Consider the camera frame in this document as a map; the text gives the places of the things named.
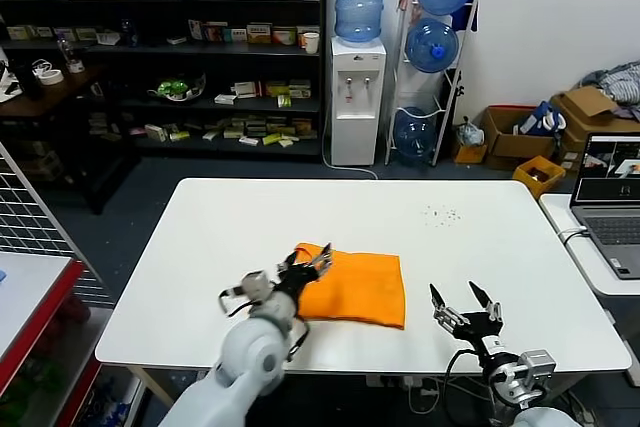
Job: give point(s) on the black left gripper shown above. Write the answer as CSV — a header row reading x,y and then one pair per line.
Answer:
x,y
297,283

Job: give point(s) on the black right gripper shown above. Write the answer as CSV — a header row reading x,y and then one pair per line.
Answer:
x,y
480,337

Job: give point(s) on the orange t-shirt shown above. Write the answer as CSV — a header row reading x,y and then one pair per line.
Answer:
x,y
360,292

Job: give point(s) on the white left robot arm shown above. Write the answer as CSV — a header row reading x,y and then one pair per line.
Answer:
x,y
240,372

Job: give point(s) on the pile of grey clothes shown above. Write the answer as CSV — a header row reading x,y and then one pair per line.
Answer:
x,y
617,80

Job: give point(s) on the scattered grey crumbs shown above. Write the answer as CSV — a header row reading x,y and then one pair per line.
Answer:
x,y
442,214

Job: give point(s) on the white power strip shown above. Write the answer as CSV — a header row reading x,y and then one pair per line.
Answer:
x,y
400,381

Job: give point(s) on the white side table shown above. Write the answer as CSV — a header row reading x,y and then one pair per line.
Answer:
x,y
565,257

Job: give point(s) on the yellow plastic bin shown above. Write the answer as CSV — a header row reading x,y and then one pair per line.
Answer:
x,y
537,180

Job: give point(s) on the small yellow cardboard box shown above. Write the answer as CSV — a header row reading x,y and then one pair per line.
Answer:
x,y
470,153

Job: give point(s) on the white water dispenser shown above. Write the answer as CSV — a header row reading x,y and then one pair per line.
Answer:
x,y
356,107

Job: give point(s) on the open red-rimmed cardboard box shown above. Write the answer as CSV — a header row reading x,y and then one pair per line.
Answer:
x,y
510,147

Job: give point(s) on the grey open laptop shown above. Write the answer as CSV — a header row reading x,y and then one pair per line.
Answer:
x,y
610,227

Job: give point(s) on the crumpled clear plastic bag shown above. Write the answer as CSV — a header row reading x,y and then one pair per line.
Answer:
x,y
471,133

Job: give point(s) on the blue white bag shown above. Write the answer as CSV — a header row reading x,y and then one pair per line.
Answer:
x,y
537,120

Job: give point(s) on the white metal jug rack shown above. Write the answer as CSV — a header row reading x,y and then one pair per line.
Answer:
x,y
452,97

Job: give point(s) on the black folded tripod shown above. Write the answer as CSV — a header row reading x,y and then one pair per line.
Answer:
x,y
454,92

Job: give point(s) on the bowl with green contents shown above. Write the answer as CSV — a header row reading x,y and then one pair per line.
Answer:
x,y
175,88

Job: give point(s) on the white paper cup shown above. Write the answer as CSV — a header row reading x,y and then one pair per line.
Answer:
x,y
311,43

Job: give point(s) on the yellow white medicine box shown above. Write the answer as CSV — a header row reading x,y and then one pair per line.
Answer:
x,y
260,34

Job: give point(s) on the brown cardboard box with flap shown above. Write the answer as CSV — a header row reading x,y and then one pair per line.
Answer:
x,y
587,107

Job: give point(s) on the black shelving unit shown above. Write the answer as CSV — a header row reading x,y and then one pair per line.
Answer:
x,y
150,55

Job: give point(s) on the upright blue water jug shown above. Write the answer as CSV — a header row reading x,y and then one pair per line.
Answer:
x,y
361,2

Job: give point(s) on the red-edged white table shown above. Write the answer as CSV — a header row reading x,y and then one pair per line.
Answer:
x,y
30,292

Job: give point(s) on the dark blue hanging cloth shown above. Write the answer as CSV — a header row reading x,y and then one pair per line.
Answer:
x,y
467,12

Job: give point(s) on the dark wooden desk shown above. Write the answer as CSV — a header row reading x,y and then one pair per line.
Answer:
x,y
50,97

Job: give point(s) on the white tape roll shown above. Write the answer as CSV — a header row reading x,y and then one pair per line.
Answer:
x,y
51,76

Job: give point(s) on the clear plastic bottle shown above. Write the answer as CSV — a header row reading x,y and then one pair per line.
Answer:
x,y
65,50

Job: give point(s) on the black cylinder container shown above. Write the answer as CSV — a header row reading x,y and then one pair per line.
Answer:
x,y
29,81

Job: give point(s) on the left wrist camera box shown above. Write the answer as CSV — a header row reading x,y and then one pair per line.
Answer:
x,y
256,287

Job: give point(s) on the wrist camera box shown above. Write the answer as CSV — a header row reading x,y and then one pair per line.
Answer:
x,y
256,287
537,367

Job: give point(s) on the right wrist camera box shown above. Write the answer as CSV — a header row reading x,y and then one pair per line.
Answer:
x,y
537,367

